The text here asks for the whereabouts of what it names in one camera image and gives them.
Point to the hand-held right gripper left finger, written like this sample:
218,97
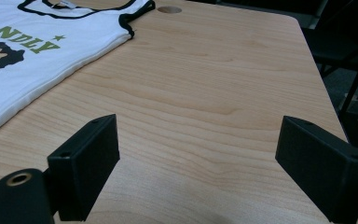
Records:
84,161

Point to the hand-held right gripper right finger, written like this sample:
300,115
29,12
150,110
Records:
323,161

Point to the white printed tank top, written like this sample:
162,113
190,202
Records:
43,71

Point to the black folding chair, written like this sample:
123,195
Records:
329,46

